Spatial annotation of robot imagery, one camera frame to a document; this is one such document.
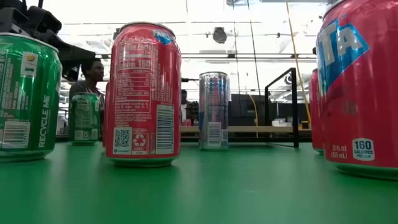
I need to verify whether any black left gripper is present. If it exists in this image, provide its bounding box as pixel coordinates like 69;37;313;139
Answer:
0;5;96;82

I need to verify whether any silver blue energy drink can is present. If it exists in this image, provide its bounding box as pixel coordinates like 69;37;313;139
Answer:
198;71;231;152

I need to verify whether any green soda can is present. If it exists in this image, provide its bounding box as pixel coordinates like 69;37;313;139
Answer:
0;32;62;163
68;91;102;146

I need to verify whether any round black ceiling fixture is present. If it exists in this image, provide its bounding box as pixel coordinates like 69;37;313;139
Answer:
212;27;228;44

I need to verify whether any black cabinet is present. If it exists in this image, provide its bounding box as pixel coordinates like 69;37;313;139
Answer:
229;93;266;127
269;102;312;126

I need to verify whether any white box stack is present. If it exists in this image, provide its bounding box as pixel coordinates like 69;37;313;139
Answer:
271;117;295;128

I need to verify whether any wooden shelf with black frame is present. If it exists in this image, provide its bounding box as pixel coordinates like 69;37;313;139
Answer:
180;67;312;149

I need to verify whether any yellow cable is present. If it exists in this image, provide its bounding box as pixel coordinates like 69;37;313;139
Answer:
248;94;259;138
285;0;312;127

